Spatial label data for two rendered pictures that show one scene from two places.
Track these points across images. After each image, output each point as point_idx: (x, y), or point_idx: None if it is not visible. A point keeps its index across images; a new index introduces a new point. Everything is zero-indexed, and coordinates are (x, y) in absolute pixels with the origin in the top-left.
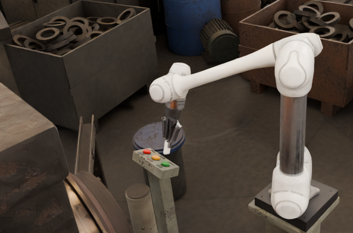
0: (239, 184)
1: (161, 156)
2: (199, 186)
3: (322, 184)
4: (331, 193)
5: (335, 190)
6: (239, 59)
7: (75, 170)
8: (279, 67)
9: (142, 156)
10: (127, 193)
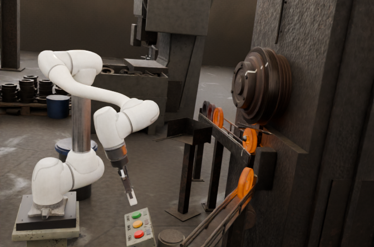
0: None
1: (128, 228)
2: None
3: (23, 202)
4: (30, 195)
5: (25, 195)
6: (78, 83)
7: (232, 209)
8: (99, 59)
9: (151, 227)
10: (182, 237)
